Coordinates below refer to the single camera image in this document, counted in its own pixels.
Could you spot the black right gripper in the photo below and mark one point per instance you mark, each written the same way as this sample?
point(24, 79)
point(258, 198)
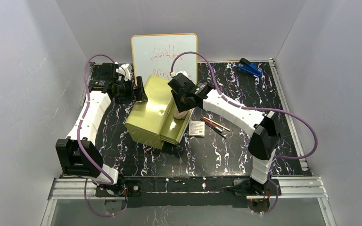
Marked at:
point(183, 102)

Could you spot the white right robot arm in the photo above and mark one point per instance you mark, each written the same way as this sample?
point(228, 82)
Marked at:
point(260, 126)

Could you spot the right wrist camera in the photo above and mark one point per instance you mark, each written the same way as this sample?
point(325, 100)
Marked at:
point(173, 74)

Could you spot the small round powder puff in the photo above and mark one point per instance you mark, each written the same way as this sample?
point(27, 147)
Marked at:
point(180, 115)

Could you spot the aluminium right side rail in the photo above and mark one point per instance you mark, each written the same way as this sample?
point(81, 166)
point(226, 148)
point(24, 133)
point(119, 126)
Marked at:
point(292, 128)

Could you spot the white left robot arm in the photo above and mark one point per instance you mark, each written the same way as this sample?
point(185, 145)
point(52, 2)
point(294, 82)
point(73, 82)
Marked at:
point(77, 153)

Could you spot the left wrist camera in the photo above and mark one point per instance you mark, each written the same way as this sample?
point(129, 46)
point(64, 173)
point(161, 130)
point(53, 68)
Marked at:
point(123, 72)

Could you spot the aluminium rail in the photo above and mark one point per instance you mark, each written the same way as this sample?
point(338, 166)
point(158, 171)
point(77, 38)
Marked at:
point(292, 128)
point(283, 187)

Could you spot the red lip pencil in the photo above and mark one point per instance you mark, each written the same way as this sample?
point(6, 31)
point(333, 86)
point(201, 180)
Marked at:
point(217, 128)

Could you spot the blue stapler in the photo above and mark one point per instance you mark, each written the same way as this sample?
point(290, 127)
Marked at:
point(249, 67)

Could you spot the black eyeliner pencil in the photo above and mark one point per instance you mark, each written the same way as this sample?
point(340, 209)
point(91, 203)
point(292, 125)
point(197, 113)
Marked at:
point(221, 134)

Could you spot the white makeup packet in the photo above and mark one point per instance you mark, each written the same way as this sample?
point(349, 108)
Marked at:
point(196, 129)

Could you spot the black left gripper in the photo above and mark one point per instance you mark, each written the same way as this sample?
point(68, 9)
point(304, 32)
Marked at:
point(139, 88)

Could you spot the thin wooden stick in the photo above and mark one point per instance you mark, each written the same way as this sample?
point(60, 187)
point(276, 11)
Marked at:
point(217, 124)

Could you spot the aluminium front rail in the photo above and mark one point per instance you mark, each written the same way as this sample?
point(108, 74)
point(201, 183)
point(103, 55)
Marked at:
point(283, 187)

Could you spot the green metal drawer chest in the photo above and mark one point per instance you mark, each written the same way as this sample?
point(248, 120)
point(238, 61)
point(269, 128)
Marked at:
point(152, 123)

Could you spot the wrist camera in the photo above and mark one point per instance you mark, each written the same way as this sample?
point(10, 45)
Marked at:
point(123, 72)
point(173, 74)

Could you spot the orange framed whiteboard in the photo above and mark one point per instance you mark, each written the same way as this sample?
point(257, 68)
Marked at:
point(157, 54)

